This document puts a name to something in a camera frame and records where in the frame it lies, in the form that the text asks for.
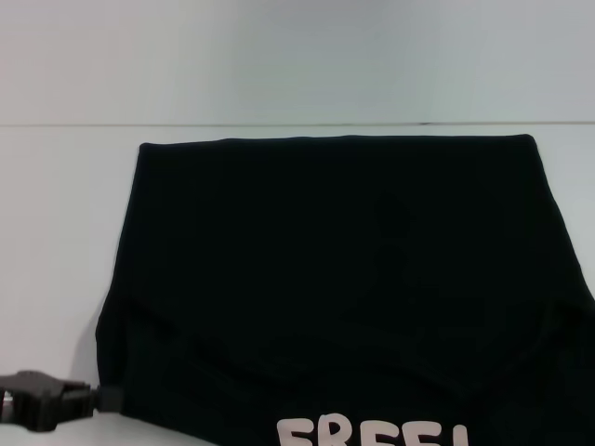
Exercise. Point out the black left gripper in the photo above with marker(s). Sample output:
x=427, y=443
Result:
x=35, y=402

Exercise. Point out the black shirt with FREE print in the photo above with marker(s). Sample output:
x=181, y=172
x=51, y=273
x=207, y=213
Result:
x=334, y=279

